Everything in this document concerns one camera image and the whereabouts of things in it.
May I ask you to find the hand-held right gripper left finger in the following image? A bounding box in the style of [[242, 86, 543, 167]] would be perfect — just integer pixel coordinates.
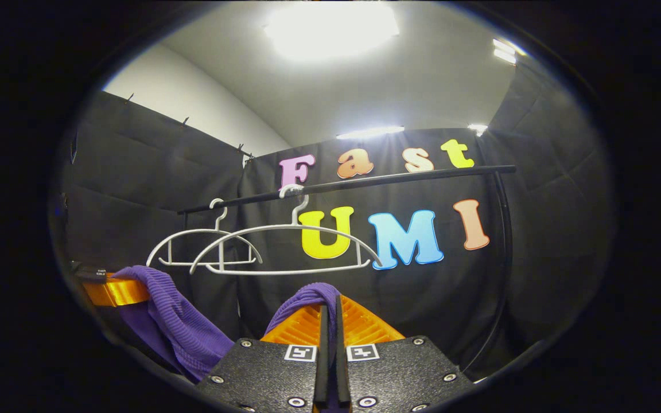
[[196, 303, 330, 413]]

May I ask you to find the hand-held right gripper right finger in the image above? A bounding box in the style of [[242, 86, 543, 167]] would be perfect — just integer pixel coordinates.
[[335, 294, 475, 413]]

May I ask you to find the purple ribbed cardigan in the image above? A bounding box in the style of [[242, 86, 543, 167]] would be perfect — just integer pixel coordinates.
[[111, 265, 341, 384]]

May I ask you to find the white hanger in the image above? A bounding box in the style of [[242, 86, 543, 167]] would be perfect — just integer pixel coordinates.
[[147, 198, 263, 267], [190, 184, 384, 276]]

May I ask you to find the black clothes rack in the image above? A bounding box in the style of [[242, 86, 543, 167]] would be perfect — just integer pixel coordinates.
[[177, 165, 518, 376]]

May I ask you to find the long ceiling tube light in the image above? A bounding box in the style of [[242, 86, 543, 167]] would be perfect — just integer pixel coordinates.
[[335, 126, 406, 141]]

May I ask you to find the large ceiling light panel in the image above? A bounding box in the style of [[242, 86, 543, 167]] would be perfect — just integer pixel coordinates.
[[263, 2, 401, 63]]

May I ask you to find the double ceiling light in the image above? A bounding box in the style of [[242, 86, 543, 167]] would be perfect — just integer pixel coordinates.
[[491, 38, 519, 65]]

